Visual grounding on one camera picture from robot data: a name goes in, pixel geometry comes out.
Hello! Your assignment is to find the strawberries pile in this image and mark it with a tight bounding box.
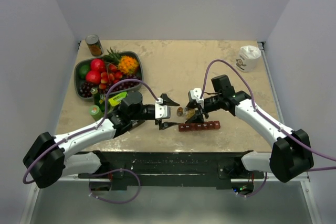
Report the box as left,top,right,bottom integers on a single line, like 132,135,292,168
99,63,123,90

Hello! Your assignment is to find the red apple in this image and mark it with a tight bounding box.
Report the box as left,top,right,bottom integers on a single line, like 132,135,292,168
86,70,101,85
90,59,106,72

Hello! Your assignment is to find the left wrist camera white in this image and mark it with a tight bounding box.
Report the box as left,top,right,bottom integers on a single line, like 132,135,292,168
154,98,173,120

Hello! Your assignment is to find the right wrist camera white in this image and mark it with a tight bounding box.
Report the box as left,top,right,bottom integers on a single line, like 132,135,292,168
188,88,204,106

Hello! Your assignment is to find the green cap bottle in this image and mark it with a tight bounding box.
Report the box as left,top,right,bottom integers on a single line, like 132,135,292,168
89,105,104,121

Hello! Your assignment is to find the green glass bottle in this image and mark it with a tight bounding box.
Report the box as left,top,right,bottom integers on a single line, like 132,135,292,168
90,87,111,113

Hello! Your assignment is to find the dark grape bunch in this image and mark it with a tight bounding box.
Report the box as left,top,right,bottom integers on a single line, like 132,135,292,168
80,74,139,98

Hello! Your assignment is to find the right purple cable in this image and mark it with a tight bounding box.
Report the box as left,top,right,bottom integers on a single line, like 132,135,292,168
202,59,336,198

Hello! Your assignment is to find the orange spiky fruit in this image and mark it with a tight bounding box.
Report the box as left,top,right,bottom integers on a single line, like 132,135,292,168
118,56,139,75

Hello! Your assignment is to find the red apple lower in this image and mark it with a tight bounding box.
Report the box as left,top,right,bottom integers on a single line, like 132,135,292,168
86,70,101,85

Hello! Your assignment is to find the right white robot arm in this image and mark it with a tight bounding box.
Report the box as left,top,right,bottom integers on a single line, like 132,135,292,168
187,75,314,183

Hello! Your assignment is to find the tin can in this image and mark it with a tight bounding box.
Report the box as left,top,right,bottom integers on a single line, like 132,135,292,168
85,35,103,57

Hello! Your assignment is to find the small pill bottle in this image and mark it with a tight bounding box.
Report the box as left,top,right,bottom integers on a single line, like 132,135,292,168
176,107,196,120

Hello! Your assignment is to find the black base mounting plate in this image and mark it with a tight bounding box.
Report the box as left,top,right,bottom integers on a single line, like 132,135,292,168
77,150,266,191

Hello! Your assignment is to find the white paper cup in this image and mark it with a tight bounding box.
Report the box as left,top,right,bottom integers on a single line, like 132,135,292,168
235,45,261,72

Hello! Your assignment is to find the red weekly pill organizer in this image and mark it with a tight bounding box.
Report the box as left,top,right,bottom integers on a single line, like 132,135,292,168
178,121,221,132

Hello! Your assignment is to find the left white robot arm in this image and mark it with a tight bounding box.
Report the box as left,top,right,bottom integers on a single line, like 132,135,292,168
23,91,179,188

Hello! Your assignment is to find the green lime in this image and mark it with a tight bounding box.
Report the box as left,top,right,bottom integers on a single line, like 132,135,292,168
78,64,90,79

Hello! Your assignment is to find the razor package box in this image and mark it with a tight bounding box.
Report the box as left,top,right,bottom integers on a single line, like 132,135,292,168
108,91,144,130

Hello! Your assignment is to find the red apple upper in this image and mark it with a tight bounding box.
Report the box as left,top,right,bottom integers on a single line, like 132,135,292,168
90,59,106,72

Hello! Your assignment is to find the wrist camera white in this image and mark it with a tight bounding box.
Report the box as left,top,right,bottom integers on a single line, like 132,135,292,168
188,88,204,106
154,98,173,120

